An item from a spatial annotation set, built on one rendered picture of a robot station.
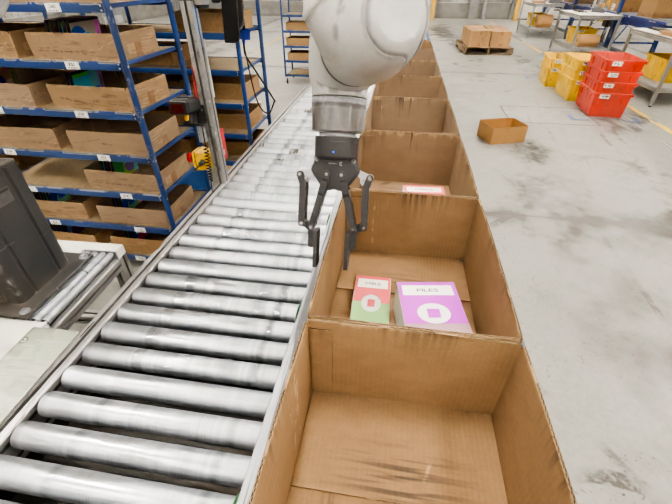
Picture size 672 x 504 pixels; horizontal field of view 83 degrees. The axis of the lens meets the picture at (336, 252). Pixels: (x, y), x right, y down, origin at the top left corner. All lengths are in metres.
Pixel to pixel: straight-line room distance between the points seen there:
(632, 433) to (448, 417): 1.39
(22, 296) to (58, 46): 1.18
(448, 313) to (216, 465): 0.48
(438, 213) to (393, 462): 0.51
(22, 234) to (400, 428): 1.00
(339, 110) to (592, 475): 1.55
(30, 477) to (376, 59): 0.85
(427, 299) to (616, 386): 1.49
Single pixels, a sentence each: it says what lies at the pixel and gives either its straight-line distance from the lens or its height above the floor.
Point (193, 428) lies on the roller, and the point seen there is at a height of 0.75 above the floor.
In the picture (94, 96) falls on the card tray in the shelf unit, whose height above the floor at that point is 1.00.
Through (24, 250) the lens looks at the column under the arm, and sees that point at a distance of 1.23.
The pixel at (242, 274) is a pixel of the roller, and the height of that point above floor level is 0.74.
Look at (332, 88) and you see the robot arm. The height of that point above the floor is 1.29.
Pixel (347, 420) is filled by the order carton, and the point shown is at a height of 0.89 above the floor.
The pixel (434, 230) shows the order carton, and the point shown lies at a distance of 0.89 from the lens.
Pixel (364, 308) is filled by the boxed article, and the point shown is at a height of 0.90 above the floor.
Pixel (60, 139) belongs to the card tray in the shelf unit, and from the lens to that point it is 2.34.
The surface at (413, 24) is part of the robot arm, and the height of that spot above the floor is 1.39.
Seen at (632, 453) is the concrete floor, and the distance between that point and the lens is 1.93.
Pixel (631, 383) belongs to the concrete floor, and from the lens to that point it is 2.16.
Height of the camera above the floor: 1.44
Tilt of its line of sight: 36 degrees down
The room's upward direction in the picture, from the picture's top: straight up
